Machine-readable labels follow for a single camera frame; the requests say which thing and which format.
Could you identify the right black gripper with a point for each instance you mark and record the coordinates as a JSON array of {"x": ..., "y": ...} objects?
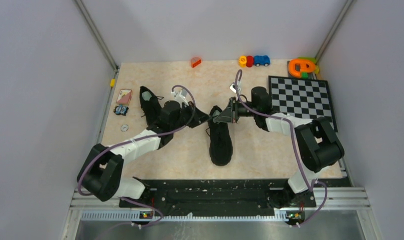
[{"x": 232, "y": 109}]

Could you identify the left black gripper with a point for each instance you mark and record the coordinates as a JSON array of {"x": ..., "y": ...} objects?
[{"x": 198, "y": 116}]

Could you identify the black shoe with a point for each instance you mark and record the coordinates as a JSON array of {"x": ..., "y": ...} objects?
[
  {"x": 149, "y": 103},
  {"x": 221, "y": 148}
]

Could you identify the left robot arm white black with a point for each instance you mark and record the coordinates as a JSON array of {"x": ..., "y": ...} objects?
[{"x": 101, "y": 173}]

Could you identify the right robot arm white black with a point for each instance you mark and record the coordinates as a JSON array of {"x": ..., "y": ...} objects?
[{"x": 314, "y": 141}]

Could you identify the yellow toy cylinder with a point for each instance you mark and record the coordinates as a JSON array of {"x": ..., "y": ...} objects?
[{"x": 242, "y": 61}]

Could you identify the orange toy brick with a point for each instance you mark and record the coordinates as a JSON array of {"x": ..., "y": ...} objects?
[{"x": 195, "y": 61}]

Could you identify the red toy cylinder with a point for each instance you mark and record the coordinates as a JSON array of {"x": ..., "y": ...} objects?
[{"x": 249, "y": 61}]

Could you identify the blue toy car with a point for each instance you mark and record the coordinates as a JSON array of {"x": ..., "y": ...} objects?
[{"x": 261, "y": 60}]

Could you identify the small round metal disc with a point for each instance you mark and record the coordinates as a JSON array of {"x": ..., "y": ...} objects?
[{"x": 124, "y": 128}]

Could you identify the pink triangle card box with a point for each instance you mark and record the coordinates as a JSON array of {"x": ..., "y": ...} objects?
[{"x": 124, "y": 97}]

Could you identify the small blue black toy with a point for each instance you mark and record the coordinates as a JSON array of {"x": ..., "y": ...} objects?
[{"x": 121, "y": 110}]

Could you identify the black white checkerboard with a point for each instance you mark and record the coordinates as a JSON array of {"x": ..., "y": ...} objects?
[{"x": 302, "y": 98}]

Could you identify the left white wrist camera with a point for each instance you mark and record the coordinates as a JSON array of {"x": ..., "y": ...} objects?
[{"x": 180, "y": 97}]

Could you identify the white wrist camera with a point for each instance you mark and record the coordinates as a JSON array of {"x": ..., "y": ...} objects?
[
  {"x": 235, "y": 87},
  {"x": 180, "y": 97}
]

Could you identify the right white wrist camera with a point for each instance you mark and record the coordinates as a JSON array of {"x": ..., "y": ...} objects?
[{"x": 235, "y": 87}]

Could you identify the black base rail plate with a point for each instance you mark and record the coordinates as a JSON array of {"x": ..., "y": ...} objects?
[{"x": 223, "y": 198}]

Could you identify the orange ring toy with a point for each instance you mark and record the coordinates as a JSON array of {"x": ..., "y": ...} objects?
[{"x": 301, "y": 68}]

